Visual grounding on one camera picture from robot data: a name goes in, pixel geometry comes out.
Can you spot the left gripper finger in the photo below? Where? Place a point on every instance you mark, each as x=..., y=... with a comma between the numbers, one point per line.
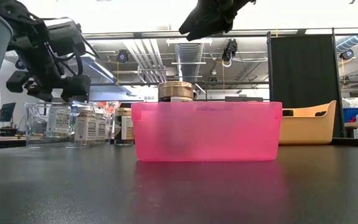
x=18, y=81
x=76, y=88

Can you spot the silver spiral air duct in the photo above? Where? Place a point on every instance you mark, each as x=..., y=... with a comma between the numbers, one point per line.
x=350, y=42

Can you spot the black divider panel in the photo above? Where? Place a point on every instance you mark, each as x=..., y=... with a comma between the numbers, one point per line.
x=306, y=87

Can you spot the round black ceiling fixture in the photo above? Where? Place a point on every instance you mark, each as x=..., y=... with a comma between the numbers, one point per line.
x=122, y=56
x=346, y=54

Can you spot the blue storage bin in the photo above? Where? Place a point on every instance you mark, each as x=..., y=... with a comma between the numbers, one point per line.
x=351, y=114

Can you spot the yellow plastic bin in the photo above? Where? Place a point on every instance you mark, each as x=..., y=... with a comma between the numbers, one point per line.
x=306, y=130

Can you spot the furikake jar tan lid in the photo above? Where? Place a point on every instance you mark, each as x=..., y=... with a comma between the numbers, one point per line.
x=124, y=127
x=176, y=90

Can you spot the colourful floral bag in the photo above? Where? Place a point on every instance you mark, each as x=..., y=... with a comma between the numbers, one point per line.
x=109, y=107

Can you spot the black monitor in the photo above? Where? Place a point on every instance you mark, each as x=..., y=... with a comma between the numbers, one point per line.
x=7, y=112

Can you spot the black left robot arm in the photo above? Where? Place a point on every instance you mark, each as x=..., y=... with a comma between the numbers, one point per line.
x=20, y=28

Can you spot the clear plastic bin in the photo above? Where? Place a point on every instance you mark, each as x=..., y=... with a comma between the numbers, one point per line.
x=34, y=130

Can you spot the pink plastic bin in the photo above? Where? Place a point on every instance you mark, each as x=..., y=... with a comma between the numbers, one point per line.
x=207, y=133

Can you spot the black laptop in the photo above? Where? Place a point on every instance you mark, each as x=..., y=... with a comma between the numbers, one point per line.
x=243, y=99

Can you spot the black hanging ceiling device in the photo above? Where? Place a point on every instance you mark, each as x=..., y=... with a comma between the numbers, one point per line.
x=230, y=49

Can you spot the silver flexible air duct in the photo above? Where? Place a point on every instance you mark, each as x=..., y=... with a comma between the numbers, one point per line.
x=188, y=59

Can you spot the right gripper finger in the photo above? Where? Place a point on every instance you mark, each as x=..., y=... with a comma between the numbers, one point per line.
x=202, y=31
x=193, y=21

